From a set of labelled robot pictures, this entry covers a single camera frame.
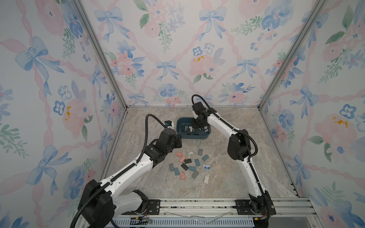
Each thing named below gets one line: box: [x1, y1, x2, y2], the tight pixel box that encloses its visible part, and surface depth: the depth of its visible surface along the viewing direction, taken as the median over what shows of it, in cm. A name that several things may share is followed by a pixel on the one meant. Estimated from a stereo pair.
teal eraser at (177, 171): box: [174, 167, 180, 176], surface depth 88 cm
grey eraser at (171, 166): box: [168, 162, 175, 172], surface depth 90 cm
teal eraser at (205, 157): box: [201, 153, 210, 162], surface depth 94 cm
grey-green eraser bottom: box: [191, 170, 200, 179], surface depth 87 cm
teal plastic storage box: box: [176, 117, 212, 139], surface depth 105 cm
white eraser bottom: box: [203, 175, 210, 185], surface depth 85 cm
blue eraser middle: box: [194, 158, 201, 167], surface depth 92 cm
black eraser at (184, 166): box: [180, 162, 189, 171], surface depth 90 cm
